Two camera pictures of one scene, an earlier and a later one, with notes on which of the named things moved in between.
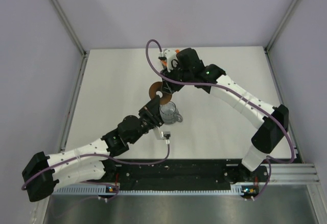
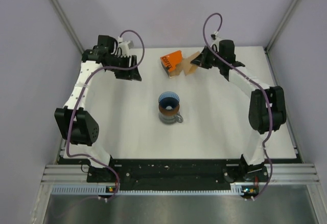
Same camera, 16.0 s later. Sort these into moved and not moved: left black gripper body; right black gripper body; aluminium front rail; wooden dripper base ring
Moved: wooden dripper base ring; right black gripper body; left black gripper body
Not moved: aluminium front rail
